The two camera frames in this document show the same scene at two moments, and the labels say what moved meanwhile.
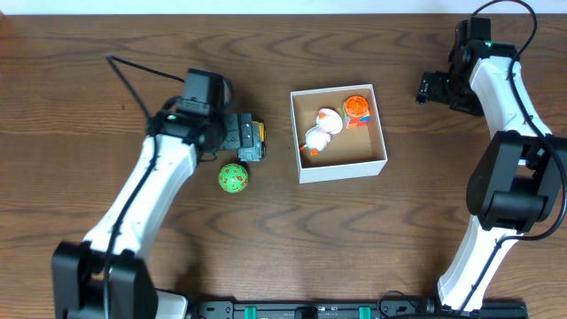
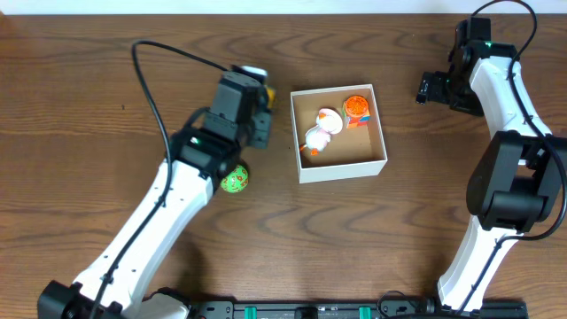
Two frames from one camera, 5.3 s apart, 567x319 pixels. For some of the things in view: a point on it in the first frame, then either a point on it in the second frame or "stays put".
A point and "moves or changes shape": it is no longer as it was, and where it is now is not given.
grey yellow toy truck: x=258 y=150 moves or changes shape
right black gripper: x=432 y=84 stays put
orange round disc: x=357 y=105 stays put
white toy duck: x=317 y=137 stays put
